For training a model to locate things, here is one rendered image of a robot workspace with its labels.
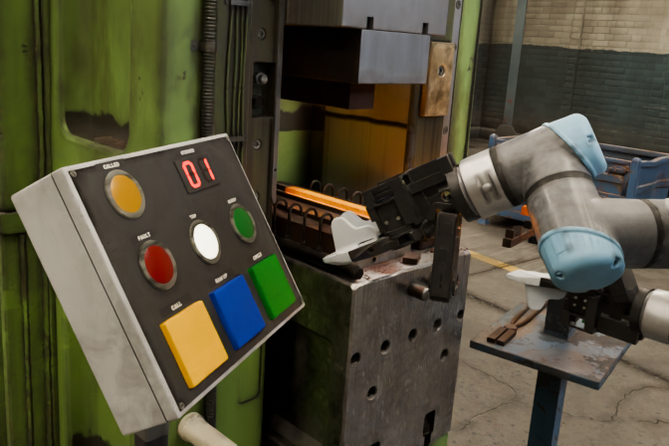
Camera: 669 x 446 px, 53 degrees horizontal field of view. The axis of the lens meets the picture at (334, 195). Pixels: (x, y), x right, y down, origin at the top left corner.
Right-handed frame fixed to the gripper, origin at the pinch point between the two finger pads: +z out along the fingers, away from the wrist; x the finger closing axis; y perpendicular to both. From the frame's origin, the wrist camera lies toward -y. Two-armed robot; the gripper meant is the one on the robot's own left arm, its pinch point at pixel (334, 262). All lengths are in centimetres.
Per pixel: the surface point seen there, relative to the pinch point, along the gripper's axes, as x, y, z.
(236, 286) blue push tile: 8.9, 2.9, 9.6
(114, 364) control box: 27.0, 2.1, 15.0
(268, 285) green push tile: 1.8, 0.6, 9.6
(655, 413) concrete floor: -189, -128, -11
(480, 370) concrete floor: -194, -94, 49
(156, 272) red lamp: 21.1, 8.9, 10.0
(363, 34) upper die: -35.8, 30.6, -6.7
